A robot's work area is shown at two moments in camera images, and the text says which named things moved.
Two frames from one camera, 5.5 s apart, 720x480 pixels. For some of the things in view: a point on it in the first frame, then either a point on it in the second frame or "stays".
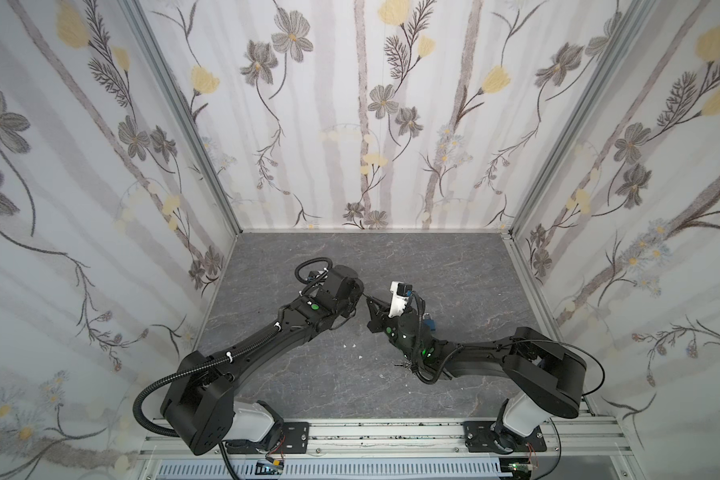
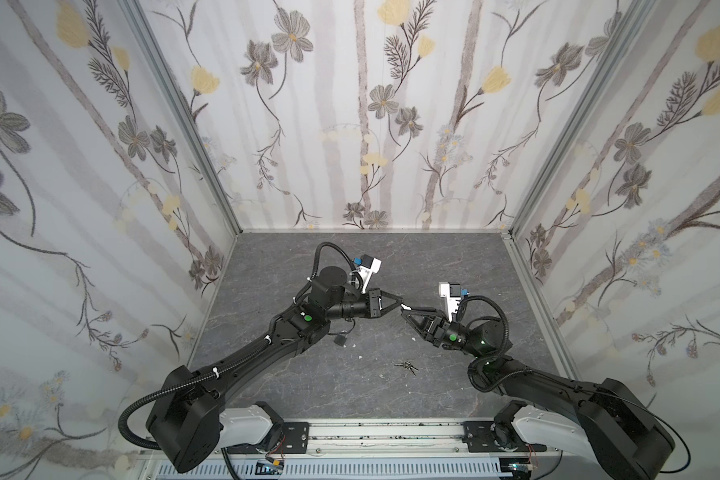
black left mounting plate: x=296 y=437 stays
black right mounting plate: x=479 y=436 stays
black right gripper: x=386 y=316 -> x=430 y=324
